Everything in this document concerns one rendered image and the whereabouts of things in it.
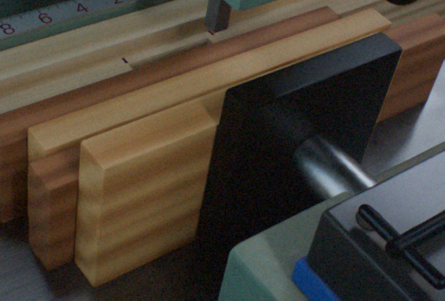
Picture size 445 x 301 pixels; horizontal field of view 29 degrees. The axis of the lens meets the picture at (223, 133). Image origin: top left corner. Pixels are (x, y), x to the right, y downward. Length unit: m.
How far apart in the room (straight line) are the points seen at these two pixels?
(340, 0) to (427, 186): 0.22
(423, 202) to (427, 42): 0.18
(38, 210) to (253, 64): 0.13
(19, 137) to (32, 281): 0.06
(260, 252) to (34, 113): 0.12
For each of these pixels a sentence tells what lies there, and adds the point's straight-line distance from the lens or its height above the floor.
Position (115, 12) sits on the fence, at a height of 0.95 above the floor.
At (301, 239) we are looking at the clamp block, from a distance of 0.34.
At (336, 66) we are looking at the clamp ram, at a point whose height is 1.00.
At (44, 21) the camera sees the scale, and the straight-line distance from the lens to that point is 0.43.
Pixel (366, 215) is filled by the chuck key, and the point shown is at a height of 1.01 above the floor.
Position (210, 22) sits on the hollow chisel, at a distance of 0.44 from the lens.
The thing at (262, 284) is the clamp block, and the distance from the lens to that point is 0.32.
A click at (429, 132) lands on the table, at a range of 0.50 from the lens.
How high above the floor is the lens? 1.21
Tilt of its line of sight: 42 degrees down
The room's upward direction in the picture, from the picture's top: 12 degrees clockwise
